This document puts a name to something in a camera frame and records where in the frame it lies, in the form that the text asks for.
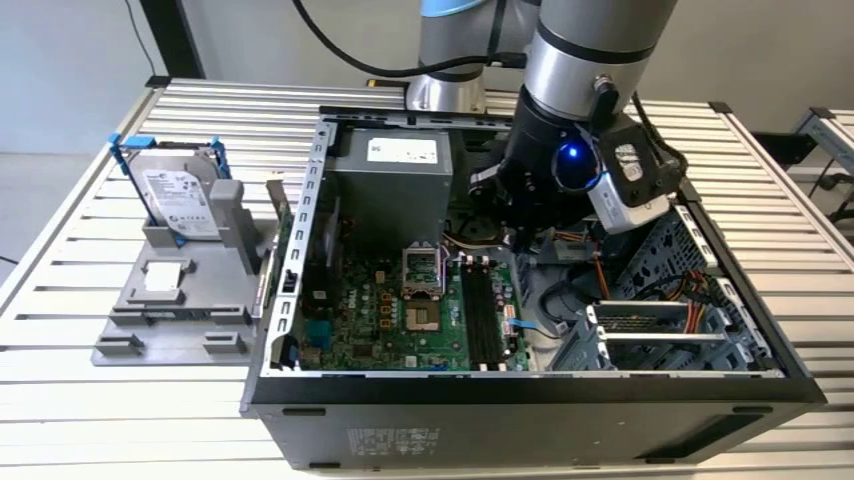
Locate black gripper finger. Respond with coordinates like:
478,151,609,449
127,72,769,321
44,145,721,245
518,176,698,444
466,167,529,242

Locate black RAM slot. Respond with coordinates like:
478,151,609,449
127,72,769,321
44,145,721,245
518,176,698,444
462,257,489,371
478,257,506,371

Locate black cooler fan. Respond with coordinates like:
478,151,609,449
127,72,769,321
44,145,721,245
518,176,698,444
445,212,510,249

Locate grey power supply unit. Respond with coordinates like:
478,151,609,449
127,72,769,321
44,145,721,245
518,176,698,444
326,127,455,251

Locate metal socket cover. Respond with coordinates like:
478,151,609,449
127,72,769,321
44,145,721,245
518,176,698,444
399,243,447,301

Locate CPU socket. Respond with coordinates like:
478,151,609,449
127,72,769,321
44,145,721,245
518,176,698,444
405,294,447,335

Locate green graphics card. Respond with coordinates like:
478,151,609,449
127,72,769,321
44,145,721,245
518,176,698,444
256,174,296,321

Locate black expansion slot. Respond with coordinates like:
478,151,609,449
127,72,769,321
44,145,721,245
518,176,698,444
303,249,336,321

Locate green motherboard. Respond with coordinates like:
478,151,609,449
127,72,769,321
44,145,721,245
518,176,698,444
296,244,535,372

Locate metal disk bay cage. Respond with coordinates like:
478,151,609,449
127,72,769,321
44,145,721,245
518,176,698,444
553,299,775,372

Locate slatted metal side table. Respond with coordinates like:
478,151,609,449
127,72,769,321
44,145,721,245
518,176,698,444
786,107,854,176

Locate grey parts rack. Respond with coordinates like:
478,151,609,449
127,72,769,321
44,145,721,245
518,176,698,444
90,179,282,369

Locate black open PC case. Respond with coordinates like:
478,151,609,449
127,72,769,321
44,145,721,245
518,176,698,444
239,104,829,471

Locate silver CPU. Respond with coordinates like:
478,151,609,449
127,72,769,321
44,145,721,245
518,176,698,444
144,262,183,292

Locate blue disk carrier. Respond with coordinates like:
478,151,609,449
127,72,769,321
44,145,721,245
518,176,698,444
106,133,232,250

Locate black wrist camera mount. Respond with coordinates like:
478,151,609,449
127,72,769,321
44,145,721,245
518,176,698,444
595,74,690,207

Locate thin wire locking lever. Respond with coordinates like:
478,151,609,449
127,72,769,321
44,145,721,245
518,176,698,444
437,238,450,301

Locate thin orange wire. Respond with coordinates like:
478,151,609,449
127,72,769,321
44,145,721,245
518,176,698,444
591,252,613,302

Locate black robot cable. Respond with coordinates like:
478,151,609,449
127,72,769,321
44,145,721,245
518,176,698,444
291,0,529,79

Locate orange yellow power wires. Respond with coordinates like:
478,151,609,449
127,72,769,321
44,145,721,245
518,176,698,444
679,271,710,335

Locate black hanging cable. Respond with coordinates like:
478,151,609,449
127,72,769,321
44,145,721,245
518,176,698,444
810,167,854,224

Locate black frame post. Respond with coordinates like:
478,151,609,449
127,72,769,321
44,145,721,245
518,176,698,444
138,0,206,81

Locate thin wall cable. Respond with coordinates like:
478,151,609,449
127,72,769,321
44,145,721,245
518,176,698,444
126,0,166,79

